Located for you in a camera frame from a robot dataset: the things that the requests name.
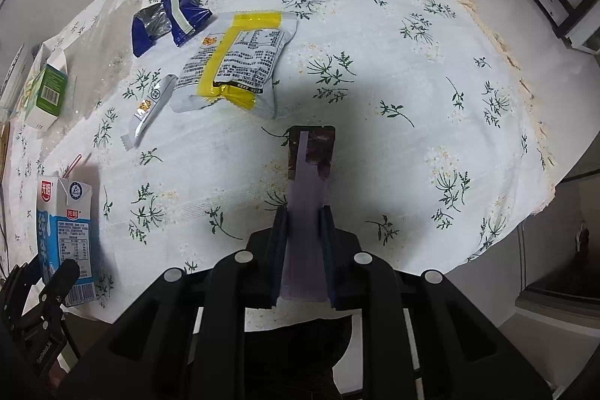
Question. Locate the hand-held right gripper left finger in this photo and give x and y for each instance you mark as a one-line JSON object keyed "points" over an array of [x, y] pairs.
{"points": [[281, 250]]}

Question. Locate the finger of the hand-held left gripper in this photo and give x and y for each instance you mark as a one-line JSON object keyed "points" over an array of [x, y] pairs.
{"points": [[61, 283]]}

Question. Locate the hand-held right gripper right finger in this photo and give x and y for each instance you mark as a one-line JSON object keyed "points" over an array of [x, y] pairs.
{"points": [[328, 250]]}

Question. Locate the purple brown snack wrapper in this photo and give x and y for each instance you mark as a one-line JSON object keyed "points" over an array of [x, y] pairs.
{"points": [[307, 212]]}

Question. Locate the blue white milk carton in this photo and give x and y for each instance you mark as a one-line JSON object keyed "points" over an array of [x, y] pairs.
{"points": [[70, 231]]}

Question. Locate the small silver stick sachet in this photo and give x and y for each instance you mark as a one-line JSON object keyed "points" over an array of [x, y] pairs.
{"points": [[147, 109]]}

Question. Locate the green white carton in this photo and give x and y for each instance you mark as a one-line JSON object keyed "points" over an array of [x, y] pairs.
{"points": [[49, 88]]}

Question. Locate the white yellow snack packet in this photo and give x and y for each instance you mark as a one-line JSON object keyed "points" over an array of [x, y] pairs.
{"points": [[243, 58]]}

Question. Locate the blue silver snack wrapper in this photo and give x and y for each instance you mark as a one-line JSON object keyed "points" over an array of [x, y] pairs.
{"points": [[185, 13]]}

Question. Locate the striped drinking straw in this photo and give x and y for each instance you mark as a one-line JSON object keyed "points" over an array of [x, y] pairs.
{"points": [[73, 164]]}

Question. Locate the wooden board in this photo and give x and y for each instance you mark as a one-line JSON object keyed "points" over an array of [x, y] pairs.
{"points": [[3, 151]]}

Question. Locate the white floral tablecloth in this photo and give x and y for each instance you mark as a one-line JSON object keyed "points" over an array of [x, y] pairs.
{"points": [[398, 53]]}

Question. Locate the white flat box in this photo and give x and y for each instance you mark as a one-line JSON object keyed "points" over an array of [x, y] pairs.
{"points": [[14, 76]]}

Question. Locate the grey metal cabinet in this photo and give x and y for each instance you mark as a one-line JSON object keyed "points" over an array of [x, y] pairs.
{"points": [[558, 301]]}

